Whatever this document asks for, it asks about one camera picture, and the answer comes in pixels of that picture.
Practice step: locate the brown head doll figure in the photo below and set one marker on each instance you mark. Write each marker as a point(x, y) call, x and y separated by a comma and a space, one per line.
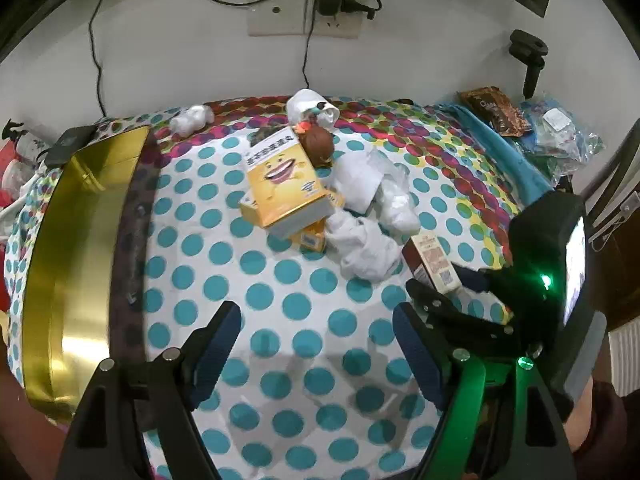
point(320, 144)

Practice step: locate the white wall socket plate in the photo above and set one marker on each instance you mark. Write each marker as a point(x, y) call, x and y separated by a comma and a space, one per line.
point(280, 15)

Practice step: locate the gold tin box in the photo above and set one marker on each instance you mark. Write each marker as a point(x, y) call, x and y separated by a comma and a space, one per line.
point(75, 260)

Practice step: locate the brown snack bag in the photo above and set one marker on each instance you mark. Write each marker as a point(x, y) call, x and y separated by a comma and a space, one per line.
point(495, 110)

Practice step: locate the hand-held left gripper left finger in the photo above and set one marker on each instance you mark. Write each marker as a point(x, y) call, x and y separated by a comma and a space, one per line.
point(220, 342)

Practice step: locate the black wall plug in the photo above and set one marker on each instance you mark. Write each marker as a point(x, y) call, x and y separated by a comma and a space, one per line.
point(357, 5)

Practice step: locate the person's right forearm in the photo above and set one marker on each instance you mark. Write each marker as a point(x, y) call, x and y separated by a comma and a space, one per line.
point(585, 425)

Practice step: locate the blue cloth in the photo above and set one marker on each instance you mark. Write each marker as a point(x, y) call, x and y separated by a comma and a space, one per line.
point(500, 150)

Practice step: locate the spray bottle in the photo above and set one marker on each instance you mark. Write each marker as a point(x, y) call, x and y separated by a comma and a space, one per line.
point(25, 142)

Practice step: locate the white and yellow box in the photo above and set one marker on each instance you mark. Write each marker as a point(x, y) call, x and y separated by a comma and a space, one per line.
point(250, 209)

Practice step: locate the small white bag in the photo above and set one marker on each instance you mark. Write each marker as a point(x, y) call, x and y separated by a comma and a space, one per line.
point(190, 119)

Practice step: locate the black flat device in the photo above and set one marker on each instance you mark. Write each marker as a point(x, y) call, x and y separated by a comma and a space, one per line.
point(70, 146)

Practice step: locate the polka dot tablecloth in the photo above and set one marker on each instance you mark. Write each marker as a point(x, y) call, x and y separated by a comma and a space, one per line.
point(300, 310)

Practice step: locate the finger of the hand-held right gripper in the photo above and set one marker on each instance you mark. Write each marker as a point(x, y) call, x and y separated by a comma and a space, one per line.
point(465, 325)
point(477, 281)

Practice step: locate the clear plastic bags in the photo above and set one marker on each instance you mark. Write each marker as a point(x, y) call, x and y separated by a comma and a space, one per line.
point(565, 130)

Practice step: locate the brown and white small box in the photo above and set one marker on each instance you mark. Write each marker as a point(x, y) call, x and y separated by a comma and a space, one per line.
point(432, 262)

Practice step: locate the yellow smiling face box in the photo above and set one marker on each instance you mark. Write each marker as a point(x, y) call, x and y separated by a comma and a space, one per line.
point(282, 180)

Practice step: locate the white towel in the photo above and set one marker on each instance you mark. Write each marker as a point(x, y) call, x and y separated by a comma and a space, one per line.
point(367, 252)

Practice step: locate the black clamp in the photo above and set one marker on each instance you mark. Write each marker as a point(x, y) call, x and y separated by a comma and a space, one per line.
point(530, 55)

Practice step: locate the orange medicine box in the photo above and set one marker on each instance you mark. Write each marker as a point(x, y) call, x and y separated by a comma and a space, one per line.
point(310, 239)
point(336, 198)

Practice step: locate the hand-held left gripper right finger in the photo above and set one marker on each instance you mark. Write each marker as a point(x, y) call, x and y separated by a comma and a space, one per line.
point(415, 352)

